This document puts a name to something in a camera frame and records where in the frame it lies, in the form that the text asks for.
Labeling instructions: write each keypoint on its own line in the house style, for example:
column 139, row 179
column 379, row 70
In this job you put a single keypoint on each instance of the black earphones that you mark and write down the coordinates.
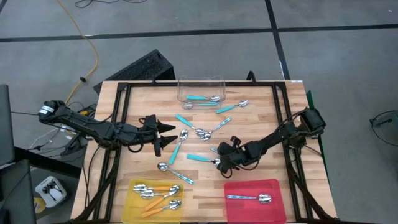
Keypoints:
column 49, row 188

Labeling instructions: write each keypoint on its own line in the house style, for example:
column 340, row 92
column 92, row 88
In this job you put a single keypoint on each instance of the black desk beam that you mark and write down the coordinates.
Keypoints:
column 46, row 161

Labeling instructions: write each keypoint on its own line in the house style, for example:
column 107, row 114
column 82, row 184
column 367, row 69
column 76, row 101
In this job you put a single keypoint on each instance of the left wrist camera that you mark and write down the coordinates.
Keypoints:
column 150, row 119

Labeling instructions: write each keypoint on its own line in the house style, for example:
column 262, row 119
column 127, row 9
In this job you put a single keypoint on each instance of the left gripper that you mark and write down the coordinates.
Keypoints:
column 149, row 135

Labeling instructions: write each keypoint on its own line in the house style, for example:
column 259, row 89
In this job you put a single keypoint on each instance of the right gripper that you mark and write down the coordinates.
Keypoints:
column 242, row 155

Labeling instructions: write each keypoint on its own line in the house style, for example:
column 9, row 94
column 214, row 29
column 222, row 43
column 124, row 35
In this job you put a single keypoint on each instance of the yellow plastic bin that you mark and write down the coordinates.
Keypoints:
column 155, row 211

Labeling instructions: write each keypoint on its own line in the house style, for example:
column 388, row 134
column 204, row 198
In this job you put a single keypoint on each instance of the yellow tape roll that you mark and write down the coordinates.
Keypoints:
column 43, row 203

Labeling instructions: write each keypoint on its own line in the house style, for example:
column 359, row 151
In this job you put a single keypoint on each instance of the large black monitor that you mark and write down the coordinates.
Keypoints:
column 15, row 193

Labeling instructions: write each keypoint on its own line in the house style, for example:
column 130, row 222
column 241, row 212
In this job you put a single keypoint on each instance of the black perforated box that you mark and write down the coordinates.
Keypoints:
column 140, row 70

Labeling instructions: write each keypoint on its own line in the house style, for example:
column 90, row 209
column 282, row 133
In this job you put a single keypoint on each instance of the white box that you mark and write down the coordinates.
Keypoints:
column 51, row 201

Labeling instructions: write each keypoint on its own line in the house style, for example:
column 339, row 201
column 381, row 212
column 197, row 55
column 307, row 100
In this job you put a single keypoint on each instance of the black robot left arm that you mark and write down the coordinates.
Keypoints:
column 93, row 129

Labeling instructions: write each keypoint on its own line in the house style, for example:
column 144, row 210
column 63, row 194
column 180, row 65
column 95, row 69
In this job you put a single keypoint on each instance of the red plastic bin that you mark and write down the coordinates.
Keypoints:
column 248, row 214

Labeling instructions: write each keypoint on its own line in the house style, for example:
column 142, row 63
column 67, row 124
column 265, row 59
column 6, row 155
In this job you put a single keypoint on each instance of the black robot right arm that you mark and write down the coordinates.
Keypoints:
column 280, row 133

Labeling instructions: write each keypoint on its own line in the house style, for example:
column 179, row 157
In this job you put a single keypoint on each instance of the clear plastic bin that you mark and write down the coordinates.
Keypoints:
column 202, row 85

